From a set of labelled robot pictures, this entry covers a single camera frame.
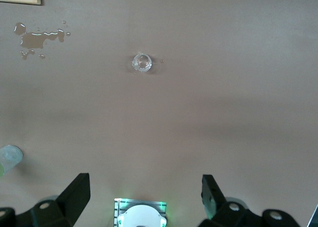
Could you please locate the green sleeved glass bottle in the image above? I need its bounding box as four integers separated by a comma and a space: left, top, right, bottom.
0, 145, 23, 180

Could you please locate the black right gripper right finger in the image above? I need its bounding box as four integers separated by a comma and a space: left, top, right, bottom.
198, 174, 303, 227

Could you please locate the spilled liquid puddle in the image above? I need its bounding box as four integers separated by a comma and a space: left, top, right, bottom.
13, 20, 72, 61

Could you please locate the small clear glass shaker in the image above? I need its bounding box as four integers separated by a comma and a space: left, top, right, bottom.
131, 53, 153, 75

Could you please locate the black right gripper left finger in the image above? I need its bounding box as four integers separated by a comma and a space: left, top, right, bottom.
0, 172, 90, 227

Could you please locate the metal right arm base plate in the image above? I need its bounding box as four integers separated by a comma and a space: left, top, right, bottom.
113, 198, 167, 227

